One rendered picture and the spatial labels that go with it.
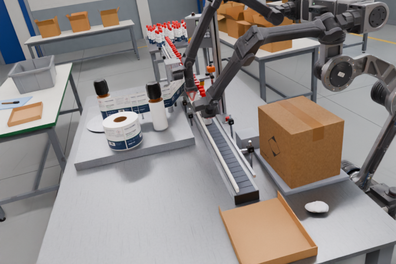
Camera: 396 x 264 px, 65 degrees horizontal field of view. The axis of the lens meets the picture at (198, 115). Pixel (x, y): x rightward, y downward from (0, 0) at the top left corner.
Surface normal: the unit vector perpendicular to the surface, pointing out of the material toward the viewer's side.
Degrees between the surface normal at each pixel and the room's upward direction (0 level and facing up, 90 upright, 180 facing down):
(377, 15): 90
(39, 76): 95
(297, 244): 0
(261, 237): 0
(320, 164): 90
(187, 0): 90
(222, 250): 0
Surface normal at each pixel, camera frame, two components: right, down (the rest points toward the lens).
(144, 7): 0.28, 0.39
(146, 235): -0.13, -0.89
